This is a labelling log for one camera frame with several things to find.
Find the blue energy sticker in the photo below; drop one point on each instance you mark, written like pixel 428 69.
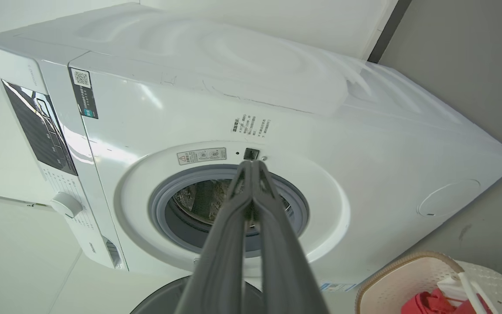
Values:
pixel 338 287

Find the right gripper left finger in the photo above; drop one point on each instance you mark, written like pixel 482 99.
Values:
pixel 220 270

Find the small printed text label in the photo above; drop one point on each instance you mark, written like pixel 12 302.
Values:
pixel 251 126

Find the black glossy control display panel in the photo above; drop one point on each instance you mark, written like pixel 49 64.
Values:
pixel 37 126

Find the grey warning label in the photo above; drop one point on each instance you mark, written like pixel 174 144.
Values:
pixel 201 156

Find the dark QR code label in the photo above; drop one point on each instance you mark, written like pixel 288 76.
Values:
pixel 84 93

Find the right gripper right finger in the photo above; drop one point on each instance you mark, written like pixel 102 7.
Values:
pixel 286 279

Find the red garment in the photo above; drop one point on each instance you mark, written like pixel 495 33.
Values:
pixel 429 304

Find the white front-load washing machine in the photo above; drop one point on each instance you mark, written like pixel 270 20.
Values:
pixel 364 131

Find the washing machine steel drum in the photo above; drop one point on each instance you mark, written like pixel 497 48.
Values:
pixel 198 200

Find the grey rubber door gasket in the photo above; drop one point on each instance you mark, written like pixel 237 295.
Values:
pixel 159 205

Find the round filter cover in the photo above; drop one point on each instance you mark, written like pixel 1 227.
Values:
pixel 449 198

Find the dark wall baseboard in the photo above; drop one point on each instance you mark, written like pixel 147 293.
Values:
pixel 388 30

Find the cream perforated laundry basket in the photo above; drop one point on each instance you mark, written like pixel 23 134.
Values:
pixel 390 292

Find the black glass washer door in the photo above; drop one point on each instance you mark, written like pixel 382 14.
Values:
pixel 159 301

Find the white washing machine dial knob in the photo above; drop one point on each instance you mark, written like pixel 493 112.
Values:
pixel 66 205

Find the black door latch socket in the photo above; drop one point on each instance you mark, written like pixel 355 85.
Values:
pixel 251 154

